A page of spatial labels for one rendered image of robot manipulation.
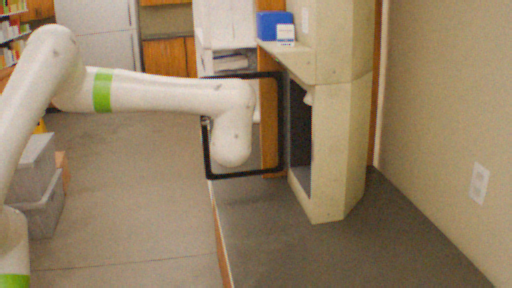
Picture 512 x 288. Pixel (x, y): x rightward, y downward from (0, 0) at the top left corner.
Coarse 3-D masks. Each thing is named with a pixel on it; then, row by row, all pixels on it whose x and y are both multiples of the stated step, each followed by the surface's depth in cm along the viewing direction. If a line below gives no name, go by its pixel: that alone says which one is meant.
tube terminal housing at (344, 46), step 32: (288, 0) 132; (320, 0) 106; (352, 0) 108; (320, 32) 110; (352, 32) 112; (320, 64) 113; (352, 64) 116; (320, 96) 117; (352, 96) 120; (320, 128) 121; (352, 128) 125; (320, 160) 125; (352, 160) 131; (320, 192) 130; (352, 192) 138
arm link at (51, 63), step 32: (64, 32) 81; (32, 64) 76; (64, 64) 81; (0, 96) 75; (32, 96) 76; (0, 128) 71; (32, 128) 77; (0, 160) 70; (0, 192) 69; (0, 224) 71
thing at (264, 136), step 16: (256, 80) 143; (272, 80) 144; (256, 96) 146; (272, 96) 147; (256, 112) 148; (272, 112) 149; (208, 128) 146; (256, 128) 150; (272, 128) 151; (256, 144) 153; (272, 144) 154; (256, 160) 155; (272, 160) 157
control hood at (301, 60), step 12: (264, 48) 134; (276, 48) 116; (288, 48) 115; (300, 48) 115; (288, 60) 111; (300, 60) 112; (312, 60) 112; (300, 72) 113; (312, 72) 114; (312, 84) 115
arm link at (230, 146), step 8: (216, 128) 104; (224, 128) 103; (232, 128) 102; (240, 128) 103; (248, 128) 105; (216, 136) 105; (224, 136) 103; (232, 136) 103; (240, 136) 103; (248, 136) 105; (216, 144) 105; (224, 144) 104; (232, 144) 104; (240, 144) 104; (248, 144) 106; (216, 152) 106; (224, 152) 104; (232, 152) 104; (240, 152) 105; (248, 152) 107; (216, 160) 107; (224, 160) 105; (232, 160) 105; (240, 160) 106
